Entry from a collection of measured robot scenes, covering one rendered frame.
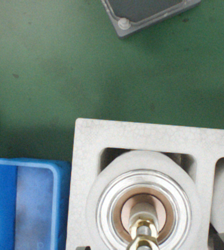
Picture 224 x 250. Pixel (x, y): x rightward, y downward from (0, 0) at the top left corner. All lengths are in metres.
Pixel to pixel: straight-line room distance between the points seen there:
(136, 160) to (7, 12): 0.40
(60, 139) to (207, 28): 0.30
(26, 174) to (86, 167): 0.22
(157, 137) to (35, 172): 0.26
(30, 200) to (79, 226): 0.21
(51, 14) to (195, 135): 0.34
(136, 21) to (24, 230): 0.38
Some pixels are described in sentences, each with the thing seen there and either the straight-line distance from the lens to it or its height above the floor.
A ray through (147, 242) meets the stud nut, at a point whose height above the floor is 0.33.
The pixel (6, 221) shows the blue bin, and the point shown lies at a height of 0.04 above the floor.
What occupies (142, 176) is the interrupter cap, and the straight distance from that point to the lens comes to 0.25.
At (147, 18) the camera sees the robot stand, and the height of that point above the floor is 0.02.
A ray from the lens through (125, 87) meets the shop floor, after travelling 0.51.
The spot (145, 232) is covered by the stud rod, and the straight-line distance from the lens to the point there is 0.20.
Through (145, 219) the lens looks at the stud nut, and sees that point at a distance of 0.21.
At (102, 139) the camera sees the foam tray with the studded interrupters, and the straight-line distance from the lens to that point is 0.32.
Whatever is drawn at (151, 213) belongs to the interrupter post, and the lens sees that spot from 0.23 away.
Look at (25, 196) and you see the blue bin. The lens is 0.54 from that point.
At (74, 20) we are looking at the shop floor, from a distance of 0.54.
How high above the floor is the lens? 0.50
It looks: 85 degrees down
